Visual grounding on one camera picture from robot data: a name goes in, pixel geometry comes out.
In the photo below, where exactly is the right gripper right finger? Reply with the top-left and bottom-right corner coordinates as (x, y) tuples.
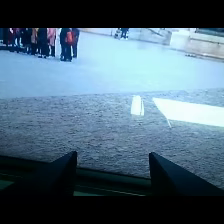
(148, 151), (224, 197)

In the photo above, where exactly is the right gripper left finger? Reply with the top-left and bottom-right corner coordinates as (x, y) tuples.
(20, 150), (78, 197)

